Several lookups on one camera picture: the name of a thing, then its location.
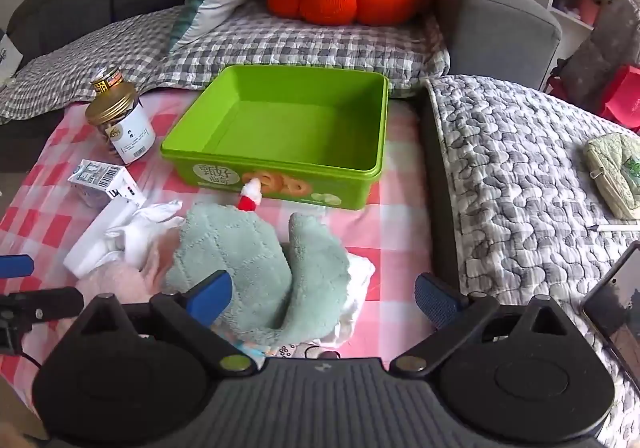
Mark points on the grey checkered blanket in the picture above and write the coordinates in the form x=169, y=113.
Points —
x=310, y=45

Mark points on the grey bag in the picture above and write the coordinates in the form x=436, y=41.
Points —
x=605, y=47

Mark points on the pink plush toy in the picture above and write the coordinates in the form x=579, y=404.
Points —
x=120, y=280

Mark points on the white printed paper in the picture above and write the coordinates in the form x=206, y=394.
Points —
x=9, y=55

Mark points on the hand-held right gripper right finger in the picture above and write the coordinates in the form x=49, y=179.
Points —
x=436, y=300

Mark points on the white foam block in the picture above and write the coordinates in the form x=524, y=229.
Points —
x=97, y=238

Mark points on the green plastic box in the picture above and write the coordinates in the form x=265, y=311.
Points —
x=300, y=127

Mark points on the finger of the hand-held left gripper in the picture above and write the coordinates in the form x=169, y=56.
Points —
x=15, y=266
x=47, y=302

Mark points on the santa plush toy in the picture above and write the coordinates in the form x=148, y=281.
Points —
x=249, y=195

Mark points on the green quilted pouch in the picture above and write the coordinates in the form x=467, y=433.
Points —
x=617, y=172

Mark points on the gold drink can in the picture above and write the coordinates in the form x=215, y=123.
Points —
x=107, y=80

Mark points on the gold-lidded snack jar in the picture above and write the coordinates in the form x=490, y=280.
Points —
x=127, y=127

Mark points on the mint green towel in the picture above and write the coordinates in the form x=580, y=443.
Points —
x=240, y=253

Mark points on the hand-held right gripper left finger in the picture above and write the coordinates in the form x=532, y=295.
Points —
x=212, y=295

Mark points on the black smartphone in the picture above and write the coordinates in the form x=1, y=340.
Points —
x=617, y=308

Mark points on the small white blue carton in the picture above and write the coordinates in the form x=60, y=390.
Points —
x=100, y=175

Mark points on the grey patterned quilt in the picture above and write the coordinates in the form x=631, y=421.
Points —
x=520, y=167

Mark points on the grey sofa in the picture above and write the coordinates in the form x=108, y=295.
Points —
x=490, y=17

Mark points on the pen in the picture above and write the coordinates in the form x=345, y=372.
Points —
x=617, y=227

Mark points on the red box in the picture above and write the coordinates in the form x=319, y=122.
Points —
x=625, y=97

